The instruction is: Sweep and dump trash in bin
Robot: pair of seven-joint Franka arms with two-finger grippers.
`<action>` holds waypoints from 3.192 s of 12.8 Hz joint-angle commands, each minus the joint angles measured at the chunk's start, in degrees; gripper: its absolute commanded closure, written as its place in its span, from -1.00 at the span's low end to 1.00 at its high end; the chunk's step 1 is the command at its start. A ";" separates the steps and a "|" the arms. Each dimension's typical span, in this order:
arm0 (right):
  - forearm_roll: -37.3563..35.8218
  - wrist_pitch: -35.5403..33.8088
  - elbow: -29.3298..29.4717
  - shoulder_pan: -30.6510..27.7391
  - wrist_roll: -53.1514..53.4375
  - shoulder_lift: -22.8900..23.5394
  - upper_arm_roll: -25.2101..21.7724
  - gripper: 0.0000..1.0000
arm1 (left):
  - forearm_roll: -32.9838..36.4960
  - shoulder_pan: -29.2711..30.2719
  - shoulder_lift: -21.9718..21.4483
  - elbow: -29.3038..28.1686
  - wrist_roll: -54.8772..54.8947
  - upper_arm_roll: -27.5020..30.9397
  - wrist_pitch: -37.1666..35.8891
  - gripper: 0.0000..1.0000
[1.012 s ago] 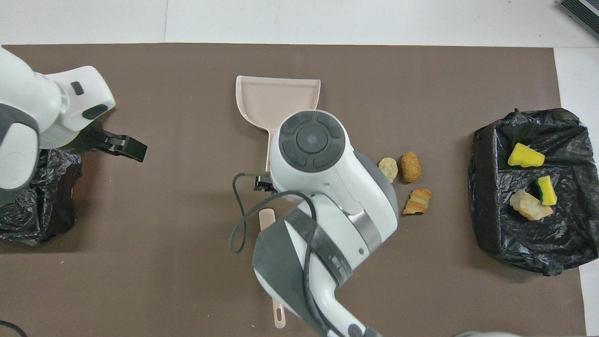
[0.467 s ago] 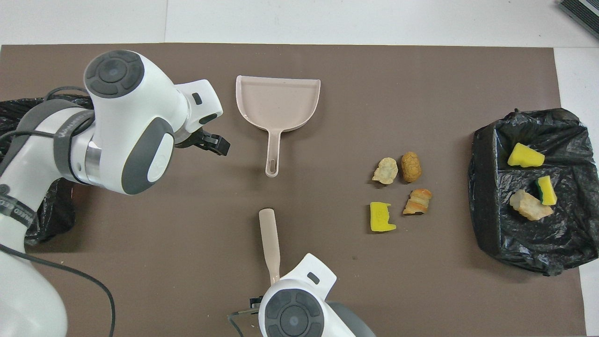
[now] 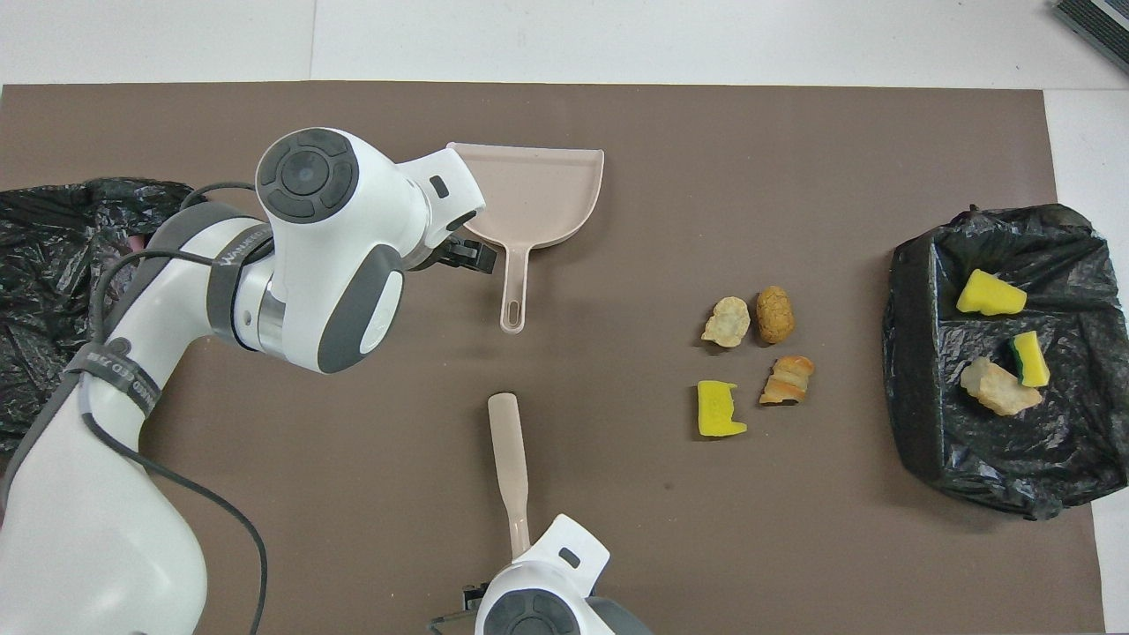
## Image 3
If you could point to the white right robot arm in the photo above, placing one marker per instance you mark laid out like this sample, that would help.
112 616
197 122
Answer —
547 600

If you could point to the yellow sponge piece green-backed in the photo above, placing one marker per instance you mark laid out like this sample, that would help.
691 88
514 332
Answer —
1034 363

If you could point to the brown oval bread roll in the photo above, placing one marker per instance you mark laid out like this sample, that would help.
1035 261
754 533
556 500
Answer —
775 316

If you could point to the beige brush with black bristles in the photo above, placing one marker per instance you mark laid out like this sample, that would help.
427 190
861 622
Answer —
507 441

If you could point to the pink bin with black bag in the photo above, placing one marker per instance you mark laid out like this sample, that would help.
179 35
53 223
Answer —
44 265

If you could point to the beige rock chunk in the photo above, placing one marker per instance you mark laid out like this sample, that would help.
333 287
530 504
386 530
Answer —
1001 390

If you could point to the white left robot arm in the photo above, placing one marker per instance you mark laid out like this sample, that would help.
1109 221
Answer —
309 265

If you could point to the dark ribbed grille panel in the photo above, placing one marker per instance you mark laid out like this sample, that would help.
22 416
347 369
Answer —
1098 25

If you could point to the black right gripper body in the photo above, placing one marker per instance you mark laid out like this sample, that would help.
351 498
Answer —
472 600

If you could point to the yellow sponge wedge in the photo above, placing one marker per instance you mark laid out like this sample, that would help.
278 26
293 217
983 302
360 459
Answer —
988 295

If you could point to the yellow sponge piece with notch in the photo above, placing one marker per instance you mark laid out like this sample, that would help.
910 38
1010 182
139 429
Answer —
719 410

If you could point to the small striped croissant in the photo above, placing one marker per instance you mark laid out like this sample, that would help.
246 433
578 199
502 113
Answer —
788 379

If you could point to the beige plastic dustpan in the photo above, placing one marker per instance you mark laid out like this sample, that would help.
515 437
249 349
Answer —
538 194

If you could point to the pale rock chunk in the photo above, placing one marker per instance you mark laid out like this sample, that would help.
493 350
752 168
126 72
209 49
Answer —
727 323

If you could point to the brown table mat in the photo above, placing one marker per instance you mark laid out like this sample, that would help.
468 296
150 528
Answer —
706 176

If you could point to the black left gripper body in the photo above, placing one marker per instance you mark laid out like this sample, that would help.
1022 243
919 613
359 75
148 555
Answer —
454 252

